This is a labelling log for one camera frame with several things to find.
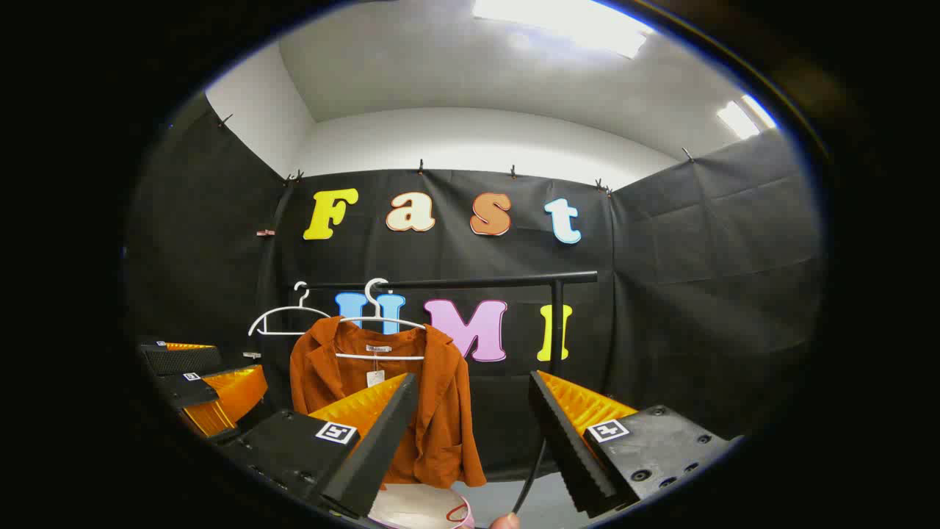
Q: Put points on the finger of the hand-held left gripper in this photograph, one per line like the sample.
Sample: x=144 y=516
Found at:
x=187 y=391
x=183 y=360

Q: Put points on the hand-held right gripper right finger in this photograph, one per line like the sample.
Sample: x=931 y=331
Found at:
x=565 y=448

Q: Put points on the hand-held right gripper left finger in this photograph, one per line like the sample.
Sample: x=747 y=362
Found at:
x=374 y=455

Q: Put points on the white laundry hamper pink rim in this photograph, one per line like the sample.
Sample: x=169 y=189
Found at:
x=411 y=507

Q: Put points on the orange jacket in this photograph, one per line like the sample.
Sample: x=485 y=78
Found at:
x=440 y=411

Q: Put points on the white clothes hanger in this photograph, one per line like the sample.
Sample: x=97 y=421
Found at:
x=298 y=307
x=378 y=357

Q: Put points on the black clothes rack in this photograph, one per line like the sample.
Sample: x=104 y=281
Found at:
x=477 y=281

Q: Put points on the black backdrop cloth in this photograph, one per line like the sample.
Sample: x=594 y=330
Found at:
x=698 y=294

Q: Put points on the ceiling light panel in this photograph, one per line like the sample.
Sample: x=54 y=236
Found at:
x=738 y=119

